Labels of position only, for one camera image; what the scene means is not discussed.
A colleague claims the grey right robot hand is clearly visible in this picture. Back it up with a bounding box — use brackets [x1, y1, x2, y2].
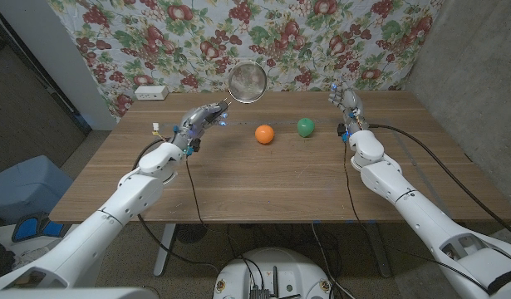
[327, 81, 371, 134]

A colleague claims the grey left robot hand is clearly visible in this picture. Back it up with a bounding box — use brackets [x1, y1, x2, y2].
[171, 102, 232, 155]

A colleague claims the metal mesh sieve black handle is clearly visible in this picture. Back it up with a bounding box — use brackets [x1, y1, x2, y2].
[215, 60, 268, 124]

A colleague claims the green ball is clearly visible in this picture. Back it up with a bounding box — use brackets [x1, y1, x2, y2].
[297, 117, 316, 139]

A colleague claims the white power strip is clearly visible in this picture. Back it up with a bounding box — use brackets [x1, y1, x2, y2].
[134, 85, 170, 101]

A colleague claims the orange ball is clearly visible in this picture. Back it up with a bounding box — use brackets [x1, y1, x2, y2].
[254, 124, 276, 145]

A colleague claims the fruit print backdrop cloth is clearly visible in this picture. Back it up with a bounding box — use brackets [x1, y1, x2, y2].
[47, 0, 445, 120]

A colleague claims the black round fan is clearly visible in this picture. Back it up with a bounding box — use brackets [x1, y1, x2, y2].
[174, 223, 209, 244]

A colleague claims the white table leg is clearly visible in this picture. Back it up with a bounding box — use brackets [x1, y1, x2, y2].
[154, 223, 177, 277]

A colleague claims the grey table leg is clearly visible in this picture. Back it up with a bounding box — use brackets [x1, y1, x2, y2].
[365, 223, 393, 278]

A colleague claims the white robot torso base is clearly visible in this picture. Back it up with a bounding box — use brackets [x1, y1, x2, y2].
[212, 248, 334, 299]

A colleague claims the blue grey storage bin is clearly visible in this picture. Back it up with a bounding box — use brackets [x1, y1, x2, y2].
[0, 154, 75, 225]

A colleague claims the blue and black pad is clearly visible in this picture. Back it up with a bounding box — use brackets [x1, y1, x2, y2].
[12, 211, 67, 243]

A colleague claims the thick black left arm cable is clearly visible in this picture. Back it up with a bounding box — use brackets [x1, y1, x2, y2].
[132, 139, 219, 267]

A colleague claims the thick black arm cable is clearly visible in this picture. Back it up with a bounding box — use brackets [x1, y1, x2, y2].
[132, 139, 219, 267]
[369, 123, 511, 242]

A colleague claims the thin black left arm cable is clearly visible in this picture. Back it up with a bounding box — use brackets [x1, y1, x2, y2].
[184, 156, 239, 250]

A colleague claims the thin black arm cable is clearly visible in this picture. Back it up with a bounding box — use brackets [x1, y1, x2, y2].
[343, 142, 366, 226]
[184, 156, 239, 250]

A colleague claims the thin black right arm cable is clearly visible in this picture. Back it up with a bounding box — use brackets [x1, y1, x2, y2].
[343, 142, 366, 226]

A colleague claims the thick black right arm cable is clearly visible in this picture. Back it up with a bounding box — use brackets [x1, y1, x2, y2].
[369, 123, 511, 242]

